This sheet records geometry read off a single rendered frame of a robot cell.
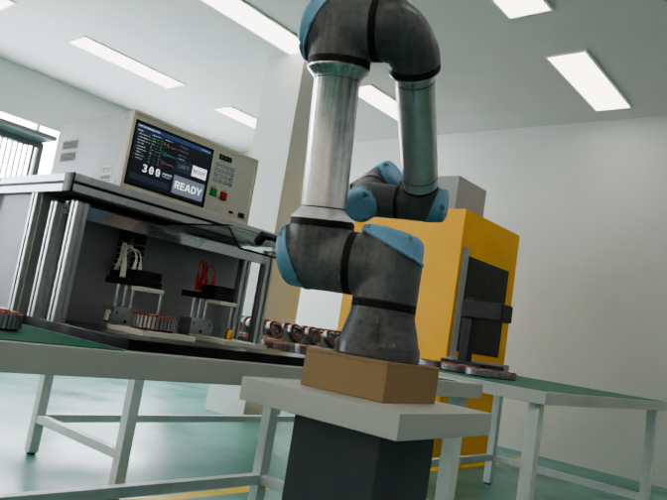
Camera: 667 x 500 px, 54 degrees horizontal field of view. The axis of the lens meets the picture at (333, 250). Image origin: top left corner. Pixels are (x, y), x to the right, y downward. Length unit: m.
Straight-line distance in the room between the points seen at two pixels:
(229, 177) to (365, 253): 0.87
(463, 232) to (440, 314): 0.66
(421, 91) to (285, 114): 4.82
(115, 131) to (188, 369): 0.72
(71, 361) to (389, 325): 0.56
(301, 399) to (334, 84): 0.55
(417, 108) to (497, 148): 6.18
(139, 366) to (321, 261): 0.41
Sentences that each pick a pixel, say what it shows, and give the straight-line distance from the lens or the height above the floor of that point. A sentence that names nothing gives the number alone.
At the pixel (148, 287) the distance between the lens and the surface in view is 1.67.
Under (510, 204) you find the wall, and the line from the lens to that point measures 7.16.
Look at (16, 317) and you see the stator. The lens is 1.41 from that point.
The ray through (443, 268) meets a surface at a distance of 5.20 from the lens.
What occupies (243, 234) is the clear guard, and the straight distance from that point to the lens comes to 1.64.
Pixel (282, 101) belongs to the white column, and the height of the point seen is 2.83.
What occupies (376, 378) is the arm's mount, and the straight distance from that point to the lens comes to 1.07.
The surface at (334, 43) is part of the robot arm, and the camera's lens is 1.20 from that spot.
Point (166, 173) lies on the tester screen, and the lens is 1.80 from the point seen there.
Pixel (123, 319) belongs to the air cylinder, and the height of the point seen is 0.79.
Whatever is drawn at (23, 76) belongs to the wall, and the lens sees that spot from 8.63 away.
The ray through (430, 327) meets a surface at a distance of 5.18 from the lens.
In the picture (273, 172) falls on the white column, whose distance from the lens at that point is 5.92.
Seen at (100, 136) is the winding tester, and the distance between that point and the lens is 1.88.
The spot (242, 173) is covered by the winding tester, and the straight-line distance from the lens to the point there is 1.97.
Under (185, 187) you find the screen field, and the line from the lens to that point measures 1.83.
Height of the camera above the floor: 0.85
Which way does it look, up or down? 7 degrees up
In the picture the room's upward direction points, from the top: 9 degrees clockwise
